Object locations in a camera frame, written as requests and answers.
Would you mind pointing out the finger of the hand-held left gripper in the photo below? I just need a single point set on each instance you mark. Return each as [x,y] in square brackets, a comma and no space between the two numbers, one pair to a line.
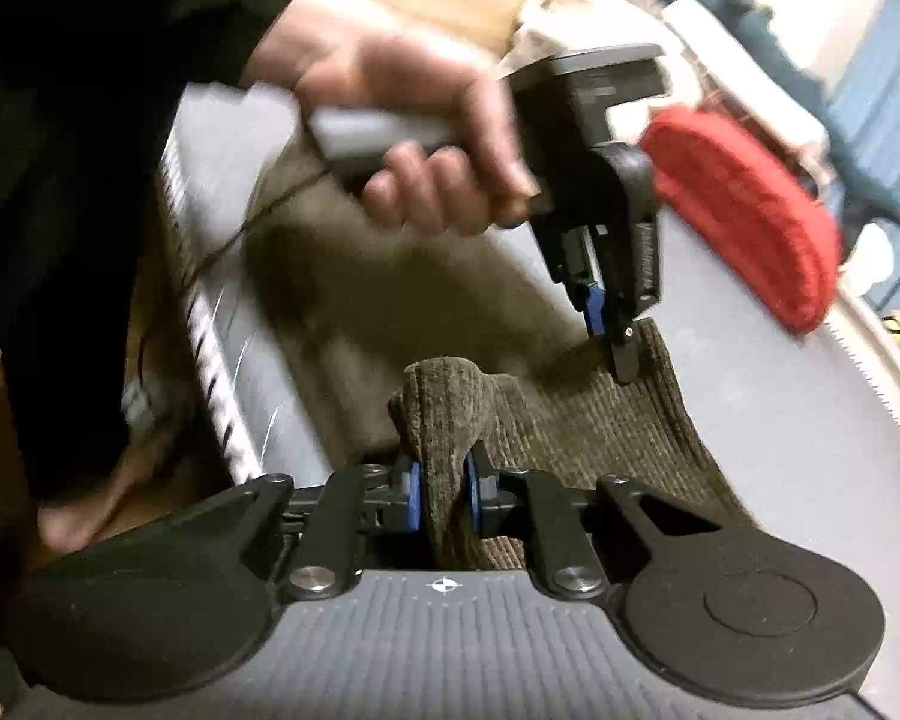
[625,349]
[594,309]

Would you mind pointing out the blue curtain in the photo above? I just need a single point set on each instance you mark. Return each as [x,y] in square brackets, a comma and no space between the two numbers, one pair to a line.
[885,112]

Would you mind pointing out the white cloth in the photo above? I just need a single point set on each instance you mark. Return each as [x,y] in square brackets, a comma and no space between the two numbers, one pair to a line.
[705,52]

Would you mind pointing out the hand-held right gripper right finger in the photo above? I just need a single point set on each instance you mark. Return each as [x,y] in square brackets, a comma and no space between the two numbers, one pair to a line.
[474,496]

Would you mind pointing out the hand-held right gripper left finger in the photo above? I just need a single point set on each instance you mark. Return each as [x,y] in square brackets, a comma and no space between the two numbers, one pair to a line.
[414,501]

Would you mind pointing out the person's left hand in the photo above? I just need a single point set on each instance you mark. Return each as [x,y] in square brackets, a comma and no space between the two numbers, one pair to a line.
[420,90]

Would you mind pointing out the person's left forearm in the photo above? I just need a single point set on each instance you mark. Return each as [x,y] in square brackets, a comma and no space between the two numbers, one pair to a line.
[120,15]

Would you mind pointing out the person's leg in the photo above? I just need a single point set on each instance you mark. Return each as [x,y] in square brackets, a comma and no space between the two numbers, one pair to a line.
[52,315]

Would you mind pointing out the dark teal cloth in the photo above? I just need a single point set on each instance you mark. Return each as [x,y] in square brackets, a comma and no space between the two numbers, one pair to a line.
[780,30]

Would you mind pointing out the red knitted cushion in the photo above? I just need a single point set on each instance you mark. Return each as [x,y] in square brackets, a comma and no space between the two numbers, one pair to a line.
[742,202]

